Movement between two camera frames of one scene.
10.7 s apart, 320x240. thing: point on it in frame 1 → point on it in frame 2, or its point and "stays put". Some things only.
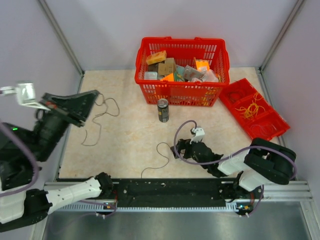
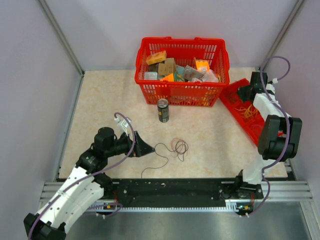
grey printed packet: [190, 72] stays put
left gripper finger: [74, 106] → [141, 147]
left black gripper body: [54, 126] → [124, 145]
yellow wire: [250, 111] stays put
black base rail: [182, 192] stays put
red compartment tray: [255, 113] stays put
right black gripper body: [185, 144] → [243, 92]
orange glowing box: [202, 63] stays put
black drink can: [163, 108] stays put
